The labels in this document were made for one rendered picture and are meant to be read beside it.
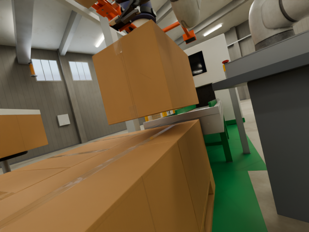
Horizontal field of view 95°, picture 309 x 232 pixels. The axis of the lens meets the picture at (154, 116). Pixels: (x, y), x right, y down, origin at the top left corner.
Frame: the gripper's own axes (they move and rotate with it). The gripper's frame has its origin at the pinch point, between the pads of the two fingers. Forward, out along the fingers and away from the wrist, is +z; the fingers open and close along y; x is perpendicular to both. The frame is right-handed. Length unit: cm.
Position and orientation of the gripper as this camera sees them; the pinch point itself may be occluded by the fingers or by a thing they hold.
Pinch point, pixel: (112, 14)
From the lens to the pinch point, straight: 88.6
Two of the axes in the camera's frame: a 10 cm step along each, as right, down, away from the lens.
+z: -8.7, 2.1, 4.5
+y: 2.5, 9.7, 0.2
